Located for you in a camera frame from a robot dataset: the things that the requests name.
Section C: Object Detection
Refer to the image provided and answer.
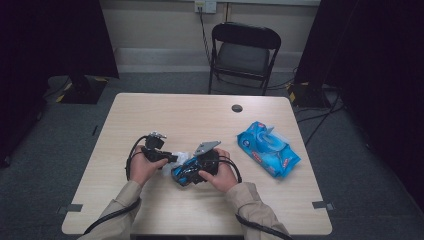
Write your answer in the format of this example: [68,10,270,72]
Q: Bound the black floor cable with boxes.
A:
[266,68,298,90]
[43,76,73,99]
[304,94,341,147]
[296,104,345,124]

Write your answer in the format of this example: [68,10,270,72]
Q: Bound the blue toy car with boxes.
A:
[170,156,208,187]

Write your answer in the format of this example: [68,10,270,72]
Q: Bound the grey tape piece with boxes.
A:
[312,200,335,212]
[56,203,84,215]

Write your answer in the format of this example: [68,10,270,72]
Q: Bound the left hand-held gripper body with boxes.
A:
[141,131,168,163]

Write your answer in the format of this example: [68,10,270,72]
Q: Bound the white wet wipe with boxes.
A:
[161,151,192,176]

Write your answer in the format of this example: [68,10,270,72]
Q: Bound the black folding chair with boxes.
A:
[208,22,282,96]

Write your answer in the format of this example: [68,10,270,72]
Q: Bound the black stand base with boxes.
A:
[59,74,108,105]
[288,81,331,109]

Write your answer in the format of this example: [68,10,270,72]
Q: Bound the white wall socket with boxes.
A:
[194,0,218,14]

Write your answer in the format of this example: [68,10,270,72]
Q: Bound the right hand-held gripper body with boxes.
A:
[194,140,223,177]

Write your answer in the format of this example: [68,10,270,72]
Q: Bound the person's left hand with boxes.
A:
[129,144,169,188]

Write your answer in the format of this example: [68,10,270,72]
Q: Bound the right hand-held gripper cable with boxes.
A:
[216,156,294,240]

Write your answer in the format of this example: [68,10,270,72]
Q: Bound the hand-held gripper cable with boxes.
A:
[216,156,294,240]
[83,134,149,236]

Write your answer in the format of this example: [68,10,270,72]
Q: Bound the black wall socket cable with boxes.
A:
[198,8,214,68]

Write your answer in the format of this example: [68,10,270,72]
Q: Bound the black curtain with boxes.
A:
[0,0,120,168]
[294,0,424,211]

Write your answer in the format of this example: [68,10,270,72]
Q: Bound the blue wet wipes pack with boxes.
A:
[237,120,302,179]

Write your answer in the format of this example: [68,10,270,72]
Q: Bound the person's right hand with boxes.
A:
[199,148,239,194]

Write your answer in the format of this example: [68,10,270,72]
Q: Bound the left hand-held gripper cable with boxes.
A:
[83,134,149,236]

